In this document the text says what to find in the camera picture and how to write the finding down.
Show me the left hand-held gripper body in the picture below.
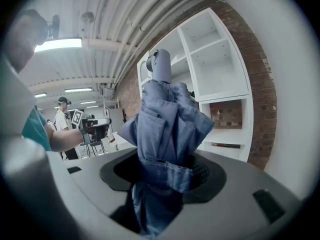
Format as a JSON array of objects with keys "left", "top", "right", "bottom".
[{"left": 70, "top": 108, "right": 112, "bottom": 145}]

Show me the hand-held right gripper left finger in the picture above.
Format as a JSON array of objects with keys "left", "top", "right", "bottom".
[{"left": 62, "top": 147, "right": 139, "bottom": 219}]

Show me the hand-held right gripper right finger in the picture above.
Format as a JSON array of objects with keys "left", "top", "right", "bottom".
[{"left": 159, "top": 150, "right": 310, "bottom": 240}]

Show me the blue umbrella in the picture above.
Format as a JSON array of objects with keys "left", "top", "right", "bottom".
[{"left": 116, "top": 48, "right": 216, "bottom": 237}]

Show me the person's left forearm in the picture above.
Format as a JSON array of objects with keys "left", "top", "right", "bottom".
[{"left": 49, "top": 127, "right": 85, "bottom": 153}]

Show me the black chair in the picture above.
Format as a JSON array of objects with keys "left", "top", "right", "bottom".
[{"left": 86, "top": 139, "right": 106, "bottom": 158}]

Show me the long ceiling light strip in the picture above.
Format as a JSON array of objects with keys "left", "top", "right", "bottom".
[{"left": 64, "top": 87, "right": 93, "bottom": 93}]

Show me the person's teal shirt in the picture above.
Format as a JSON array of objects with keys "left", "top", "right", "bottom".
[{"left": 21, "top": 105, "right": 53, "bottom": 152}]

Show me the brown wooden board with holes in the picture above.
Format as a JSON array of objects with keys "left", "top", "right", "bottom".
[{"left": 209, "top": 99, "right": 244, "bottom": 130}]

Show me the round ceiling fixture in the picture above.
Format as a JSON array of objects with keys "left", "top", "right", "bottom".
[{"left": 80, "top": 11, "right": 96, "bottom": 24}]

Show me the white shelf unit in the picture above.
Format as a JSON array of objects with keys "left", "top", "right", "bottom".
[{"left": 136, "top": 7, "right": 255, "bottom": 163}]

